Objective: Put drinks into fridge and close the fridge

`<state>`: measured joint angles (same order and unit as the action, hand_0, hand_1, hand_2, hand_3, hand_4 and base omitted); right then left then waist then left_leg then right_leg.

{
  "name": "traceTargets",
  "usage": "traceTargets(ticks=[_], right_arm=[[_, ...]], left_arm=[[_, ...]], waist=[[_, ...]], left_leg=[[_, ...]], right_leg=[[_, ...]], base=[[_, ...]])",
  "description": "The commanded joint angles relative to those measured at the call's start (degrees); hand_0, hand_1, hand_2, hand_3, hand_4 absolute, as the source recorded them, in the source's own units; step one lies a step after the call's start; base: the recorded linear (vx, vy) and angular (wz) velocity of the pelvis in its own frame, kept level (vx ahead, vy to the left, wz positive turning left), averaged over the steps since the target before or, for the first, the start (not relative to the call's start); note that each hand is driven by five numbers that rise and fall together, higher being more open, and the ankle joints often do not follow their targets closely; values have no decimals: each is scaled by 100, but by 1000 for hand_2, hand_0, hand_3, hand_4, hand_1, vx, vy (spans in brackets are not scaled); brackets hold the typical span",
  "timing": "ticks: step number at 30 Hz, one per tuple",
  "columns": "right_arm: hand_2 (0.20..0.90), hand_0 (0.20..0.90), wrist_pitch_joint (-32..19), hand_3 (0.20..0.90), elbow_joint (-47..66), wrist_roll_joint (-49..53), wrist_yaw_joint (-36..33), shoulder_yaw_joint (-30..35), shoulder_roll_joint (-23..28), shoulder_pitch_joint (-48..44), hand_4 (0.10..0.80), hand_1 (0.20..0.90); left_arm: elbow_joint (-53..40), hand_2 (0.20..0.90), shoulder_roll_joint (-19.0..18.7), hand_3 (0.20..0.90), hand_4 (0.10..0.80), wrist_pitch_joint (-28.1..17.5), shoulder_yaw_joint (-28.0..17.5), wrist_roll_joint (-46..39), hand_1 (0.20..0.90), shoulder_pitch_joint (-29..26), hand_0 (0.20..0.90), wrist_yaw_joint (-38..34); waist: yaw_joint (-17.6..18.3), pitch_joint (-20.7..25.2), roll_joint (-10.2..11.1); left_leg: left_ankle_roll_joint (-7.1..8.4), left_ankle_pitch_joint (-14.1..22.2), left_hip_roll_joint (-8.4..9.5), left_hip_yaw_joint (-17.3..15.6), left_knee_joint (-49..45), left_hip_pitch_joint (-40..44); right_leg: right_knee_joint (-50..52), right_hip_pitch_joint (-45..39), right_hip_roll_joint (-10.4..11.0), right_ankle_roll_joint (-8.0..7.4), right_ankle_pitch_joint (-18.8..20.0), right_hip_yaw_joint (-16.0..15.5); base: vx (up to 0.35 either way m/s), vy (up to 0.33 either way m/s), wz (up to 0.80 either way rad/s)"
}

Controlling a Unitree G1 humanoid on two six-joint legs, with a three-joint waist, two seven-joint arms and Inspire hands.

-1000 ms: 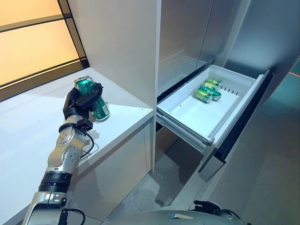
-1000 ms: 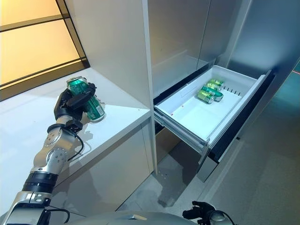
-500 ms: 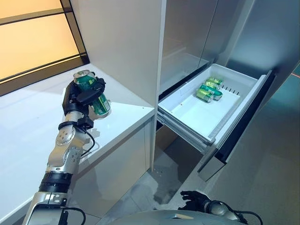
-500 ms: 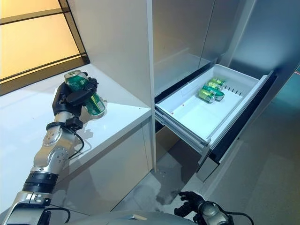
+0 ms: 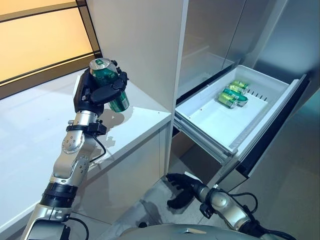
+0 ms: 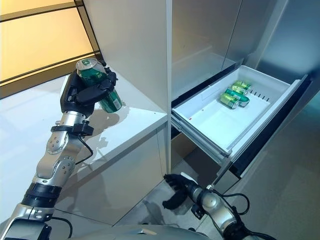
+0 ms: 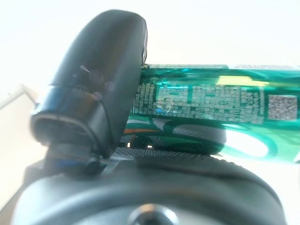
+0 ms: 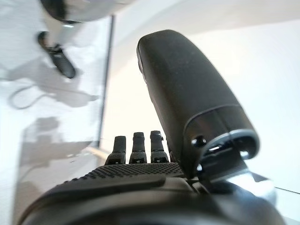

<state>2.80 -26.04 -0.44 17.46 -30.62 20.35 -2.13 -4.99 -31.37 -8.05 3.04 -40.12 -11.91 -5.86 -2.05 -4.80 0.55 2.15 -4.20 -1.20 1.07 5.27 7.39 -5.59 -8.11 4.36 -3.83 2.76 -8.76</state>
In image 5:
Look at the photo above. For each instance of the dark green drink can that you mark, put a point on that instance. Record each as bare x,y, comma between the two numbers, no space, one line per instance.
103,73

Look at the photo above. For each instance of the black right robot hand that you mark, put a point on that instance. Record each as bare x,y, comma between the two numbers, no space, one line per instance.
186,185

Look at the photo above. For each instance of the white fridge drawer bin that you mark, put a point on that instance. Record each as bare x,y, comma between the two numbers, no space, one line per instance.
215,120

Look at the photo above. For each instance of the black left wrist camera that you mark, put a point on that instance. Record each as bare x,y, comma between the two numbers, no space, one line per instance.
97,127

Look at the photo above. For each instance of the amber glass window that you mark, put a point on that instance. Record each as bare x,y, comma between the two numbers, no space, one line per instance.
40,37

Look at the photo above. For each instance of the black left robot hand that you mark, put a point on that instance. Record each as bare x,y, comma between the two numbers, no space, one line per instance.
85,95

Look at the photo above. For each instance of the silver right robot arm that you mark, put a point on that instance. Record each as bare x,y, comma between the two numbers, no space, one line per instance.
230,207

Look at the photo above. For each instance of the teal green drink can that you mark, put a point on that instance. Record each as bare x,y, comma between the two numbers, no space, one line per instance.
235,96

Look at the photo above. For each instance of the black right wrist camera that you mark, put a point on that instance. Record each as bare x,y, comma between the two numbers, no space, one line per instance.
206,211

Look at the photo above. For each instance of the grey robot torso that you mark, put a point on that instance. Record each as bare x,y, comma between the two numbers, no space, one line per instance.
175,232

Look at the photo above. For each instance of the light green drink can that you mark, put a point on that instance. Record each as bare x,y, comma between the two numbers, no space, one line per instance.
238,85
226,100

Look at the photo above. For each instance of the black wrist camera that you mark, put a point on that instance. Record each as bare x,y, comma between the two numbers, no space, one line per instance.
206,211
97,127

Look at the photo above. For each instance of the white tall cabinet panel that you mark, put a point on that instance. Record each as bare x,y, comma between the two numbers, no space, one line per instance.
140,50

